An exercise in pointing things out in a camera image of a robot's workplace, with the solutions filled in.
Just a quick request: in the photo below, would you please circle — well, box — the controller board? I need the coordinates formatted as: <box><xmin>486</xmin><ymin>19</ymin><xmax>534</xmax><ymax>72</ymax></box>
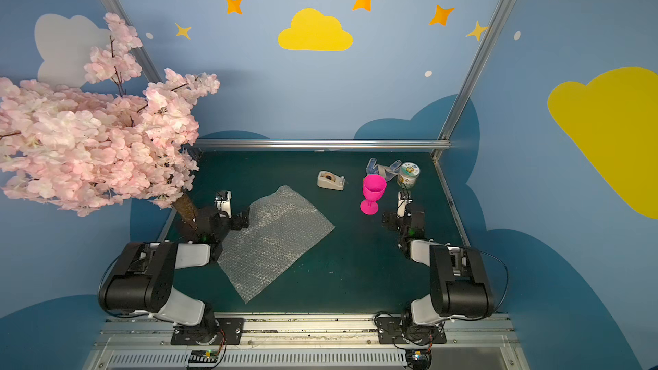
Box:
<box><xmin>405</xmin><ymin>349</ymin><xmax>432</xmax><ymax>370</ymax></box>
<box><xmin>186</xmin><ymin>350</ymin><xmax>219</xmax><ymax>369</ymax></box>

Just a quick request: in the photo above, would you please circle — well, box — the beige tape dispenser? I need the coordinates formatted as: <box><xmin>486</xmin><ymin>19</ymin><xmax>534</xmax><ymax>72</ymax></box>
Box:
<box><xmin>316</xmin><ymin>171</ymin><xmax>345</xmax><ymax>191</ymax></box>

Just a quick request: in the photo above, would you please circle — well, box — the blue white work glove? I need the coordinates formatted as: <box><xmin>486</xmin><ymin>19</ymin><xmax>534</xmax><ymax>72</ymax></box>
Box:
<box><xmin>366</xmin><ymin>158</ymin><xmax>402</xmax><ymax>182</ymax></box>

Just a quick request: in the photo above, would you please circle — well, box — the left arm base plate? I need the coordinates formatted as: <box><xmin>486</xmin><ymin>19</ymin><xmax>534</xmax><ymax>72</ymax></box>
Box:
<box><xmin>170</xmin><ymin>317</ymin><xmax>244</xmax><ymax>347</ymax></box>

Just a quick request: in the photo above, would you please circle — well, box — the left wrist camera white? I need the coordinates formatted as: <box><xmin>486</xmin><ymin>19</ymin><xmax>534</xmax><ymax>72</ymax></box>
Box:
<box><xmin>214</xmin><ymin>190</ymin><xmax>232</xmax><ymax>219</ymax></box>

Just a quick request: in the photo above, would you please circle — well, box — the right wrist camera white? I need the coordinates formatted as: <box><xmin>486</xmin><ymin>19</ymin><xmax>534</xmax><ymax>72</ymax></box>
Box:
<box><xmin>396</xmin><ymin>190</ymin><xmax>411</xmax><ymax>218</ymax></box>

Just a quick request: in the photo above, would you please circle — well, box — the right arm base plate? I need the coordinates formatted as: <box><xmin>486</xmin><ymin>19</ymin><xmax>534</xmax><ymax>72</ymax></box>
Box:
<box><xmin>374</xmin><ymin>314</ymin><xmax>447</xmax><ymax>346</ymax></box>

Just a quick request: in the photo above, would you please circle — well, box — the green label tape roll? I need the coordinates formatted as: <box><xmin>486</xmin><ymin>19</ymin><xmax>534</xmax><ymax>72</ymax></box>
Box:
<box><xmin>397</xmin><ymin>162</ymin><xmax>421</xmax><ymax>189</ymax></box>

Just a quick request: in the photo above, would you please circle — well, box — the right controller board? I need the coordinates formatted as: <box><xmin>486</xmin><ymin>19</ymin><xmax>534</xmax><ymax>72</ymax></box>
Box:
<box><xmin>405</xmin><ymin>349</ymin><xmax>432</xmax><ymax>370</ymax></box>

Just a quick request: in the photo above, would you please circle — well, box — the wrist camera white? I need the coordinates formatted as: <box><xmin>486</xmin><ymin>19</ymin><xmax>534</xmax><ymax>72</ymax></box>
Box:
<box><xmin>214</xmin><ymin>190</ymin><xmax>232</xmax><ymax>219</ymax></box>
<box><xmin>396</xmin><ymin>190</ymin><xmax>411</xmax><ymax>218</ymax></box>

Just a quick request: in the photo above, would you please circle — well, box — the aluminium rail frame front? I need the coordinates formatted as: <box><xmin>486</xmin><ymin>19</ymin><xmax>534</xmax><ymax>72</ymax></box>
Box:
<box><xmin>84</xmin><ymin>313</ymin><xmax>529</xmax><ymax>369</ymax></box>

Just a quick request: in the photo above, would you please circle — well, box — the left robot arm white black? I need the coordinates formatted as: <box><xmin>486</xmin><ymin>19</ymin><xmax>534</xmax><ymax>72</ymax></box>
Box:
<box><xmin>98</xmin><ymin>205</ymin><xmax>250</xmax><ymax>345</ymax></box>

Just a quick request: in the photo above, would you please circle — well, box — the pink plastic wine glass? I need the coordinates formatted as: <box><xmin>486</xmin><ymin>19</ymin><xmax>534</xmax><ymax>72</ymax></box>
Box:
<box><xmin>360</xmin><ymin>175</ymin><xmax>387</xmax><ymax>216</ymax></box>

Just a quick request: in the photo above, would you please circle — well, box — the bubble wrap sheet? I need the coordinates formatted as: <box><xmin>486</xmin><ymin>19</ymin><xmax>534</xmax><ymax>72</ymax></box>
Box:
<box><xmin>218</xmin><ymin>185</ymin><xmax>335</xmax><ymax>303</ymax></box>

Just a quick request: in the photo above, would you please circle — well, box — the pink cherry blossom tree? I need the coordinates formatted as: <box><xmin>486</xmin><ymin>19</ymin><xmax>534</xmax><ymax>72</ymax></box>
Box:
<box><xmin>1</xmin><ymin>13</ymin><xmax>220</xmax><ymax>228</ymax></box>

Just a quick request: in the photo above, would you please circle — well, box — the left controller board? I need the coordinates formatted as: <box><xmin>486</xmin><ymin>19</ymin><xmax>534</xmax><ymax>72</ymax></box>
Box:
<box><xmin>186</xmin><ymin>350</ymin><xmax>219</xmax><ymax>369</ymax></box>

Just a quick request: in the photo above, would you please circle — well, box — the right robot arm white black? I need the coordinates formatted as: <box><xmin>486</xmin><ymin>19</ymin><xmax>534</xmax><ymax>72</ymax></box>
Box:
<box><xmin>374</xmin><ymin>203</ymin><xmax>498</xmax><ymax>346</ymax></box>

